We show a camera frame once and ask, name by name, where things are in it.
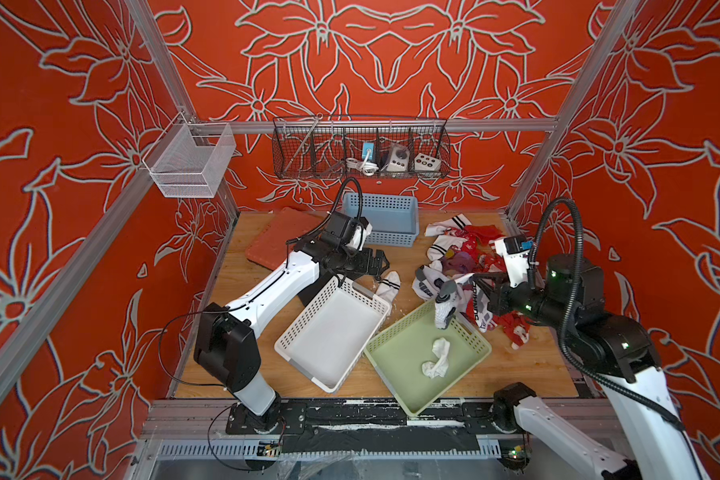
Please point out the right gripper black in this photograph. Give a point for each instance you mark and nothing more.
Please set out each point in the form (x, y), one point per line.
(497, 290)

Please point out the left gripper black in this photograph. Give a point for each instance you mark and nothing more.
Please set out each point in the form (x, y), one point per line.
(366, 267)

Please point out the white grey sport sock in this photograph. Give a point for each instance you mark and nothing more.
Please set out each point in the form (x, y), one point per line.
(446, 303)
(430, 283)

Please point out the red christmas sock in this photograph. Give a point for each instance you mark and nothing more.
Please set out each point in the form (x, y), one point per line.
(483, 236)

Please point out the red santa sock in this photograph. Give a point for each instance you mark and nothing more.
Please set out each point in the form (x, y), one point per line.
(515, 327)

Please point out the white sock black stripes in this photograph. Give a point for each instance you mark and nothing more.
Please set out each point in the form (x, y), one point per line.
(389, 287)

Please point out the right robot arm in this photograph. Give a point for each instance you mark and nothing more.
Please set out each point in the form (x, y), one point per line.
(613, 350)

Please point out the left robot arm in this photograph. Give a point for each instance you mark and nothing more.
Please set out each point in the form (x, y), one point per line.
(227, 340)

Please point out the blue perforated plastic basket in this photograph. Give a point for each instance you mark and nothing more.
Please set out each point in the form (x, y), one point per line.
(394, 218)

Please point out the white perforated plastic basket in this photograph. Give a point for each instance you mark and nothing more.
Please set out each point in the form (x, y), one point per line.
(326, 340)

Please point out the green perforated plastic basket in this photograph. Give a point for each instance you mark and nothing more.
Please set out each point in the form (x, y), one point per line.
(398, 352)

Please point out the purple sock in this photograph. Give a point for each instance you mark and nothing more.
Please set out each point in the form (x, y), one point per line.
(458, 263)

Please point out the black case yellow label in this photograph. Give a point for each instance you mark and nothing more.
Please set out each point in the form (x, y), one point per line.
(307, 294)

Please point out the white striped sock at back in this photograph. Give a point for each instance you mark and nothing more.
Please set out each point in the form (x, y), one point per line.
(457, 223)

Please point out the white striped sock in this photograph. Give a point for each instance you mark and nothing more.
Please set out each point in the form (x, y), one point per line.
(457, 223)
(443, 244)

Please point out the orange plastic tool case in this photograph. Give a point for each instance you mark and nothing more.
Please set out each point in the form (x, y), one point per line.
(267, 248)

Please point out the white round socket adapter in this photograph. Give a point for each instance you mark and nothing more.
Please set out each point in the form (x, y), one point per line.
(398, 159)

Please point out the blue white charger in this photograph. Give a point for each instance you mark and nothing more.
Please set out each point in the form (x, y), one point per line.
(368, 152)

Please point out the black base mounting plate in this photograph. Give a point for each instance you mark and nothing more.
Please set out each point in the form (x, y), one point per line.
(380, 426)

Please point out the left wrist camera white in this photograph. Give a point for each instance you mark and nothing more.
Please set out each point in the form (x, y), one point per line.
(361, 229)

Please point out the black wire wall basket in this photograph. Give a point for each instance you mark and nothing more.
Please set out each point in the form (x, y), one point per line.
(327, 147)

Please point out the white wire mesh basket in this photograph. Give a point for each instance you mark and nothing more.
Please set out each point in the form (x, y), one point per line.
(189, 160)

